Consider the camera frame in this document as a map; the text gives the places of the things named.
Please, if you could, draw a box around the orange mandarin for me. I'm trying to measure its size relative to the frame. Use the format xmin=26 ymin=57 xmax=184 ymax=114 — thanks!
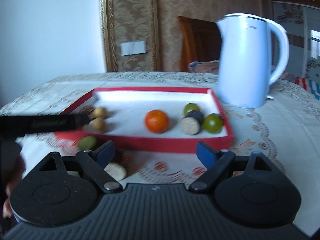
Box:
xmin=144 ymin=110 xmax=169 ymax=133

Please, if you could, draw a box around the floral glass wardrobe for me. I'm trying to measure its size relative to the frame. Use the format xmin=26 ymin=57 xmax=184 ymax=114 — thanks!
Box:
xmin=273 ymin=2 xmax=319 ymax=83

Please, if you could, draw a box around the tan longan fruit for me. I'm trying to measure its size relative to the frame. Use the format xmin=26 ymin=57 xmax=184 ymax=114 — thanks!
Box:
xmin=92 ymin=107 xmax=108 ymax=119

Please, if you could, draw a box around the white wall switch panel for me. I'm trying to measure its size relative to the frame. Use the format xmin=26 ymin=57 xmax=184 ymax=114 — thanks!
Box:
xmin=120 ymin=41 xmax=147 ymax=56

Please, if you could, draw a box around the floral lace tablecloth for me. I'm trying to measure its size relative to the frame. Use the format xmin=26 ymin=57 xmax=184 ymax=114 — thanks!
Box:
xmin=1 ymin=72 xmax=319 ymax=235

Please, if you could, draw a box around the brown speckled fruit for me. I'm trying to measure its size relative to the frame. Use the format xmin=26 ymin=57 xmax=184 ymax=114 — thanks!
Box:
xmin=79 ymin=105 xmax=94 ymax=115

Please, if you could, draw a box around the gold framed wallpaper panel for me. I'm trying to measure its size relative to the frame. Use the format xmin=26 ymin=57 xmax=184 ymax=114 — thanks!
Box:
xmin=100 ymin=0 xmax=162 ymax=72

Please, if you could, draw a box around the person's hand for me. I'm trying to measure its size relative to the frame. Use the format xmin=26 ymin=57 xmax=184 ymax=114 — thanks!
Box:
xmin=2 ymin=155 xmax=25 ymax=218

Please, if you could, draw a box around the colourful striped blanket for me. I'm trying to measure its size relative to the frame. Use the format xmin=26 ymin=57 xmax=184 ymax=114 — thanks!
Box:
xmin=295 ymin=77 xmax=320 ymax=100

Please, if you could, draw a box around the green tomato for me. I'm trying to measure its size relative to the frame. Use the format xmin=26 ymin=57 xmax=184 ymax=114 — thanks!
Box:
xmin=203 ymin=113 xmax=224 ymax=134
xmin=183 ymin=103 xmax=200 ymax=116

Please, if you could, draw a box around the white electric kettle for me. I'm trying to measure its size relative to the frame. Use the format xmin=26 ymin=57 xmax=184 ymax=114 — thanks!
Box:
xmin=216 ymin=13 xmax=290 ymax=108

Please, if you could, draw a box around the red tray white lining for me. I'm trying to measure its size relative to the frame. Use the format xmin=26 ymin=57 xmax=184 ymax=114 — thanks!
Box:
xmin=56 ymin=87 xmax=234 ymax=153

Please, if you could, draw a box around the brown wooden headboard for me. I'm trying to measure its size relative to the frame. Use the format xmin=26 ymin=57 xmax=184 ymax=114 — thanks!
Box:
xmin=177 ymin=16 xmax=222 ymax=72

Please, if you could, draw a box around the patterned pillow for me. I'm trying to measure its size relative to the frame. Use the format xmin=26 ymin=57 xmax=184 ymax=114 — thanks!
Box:
xmin=188 ymin=60 xmax=220 ymax=74

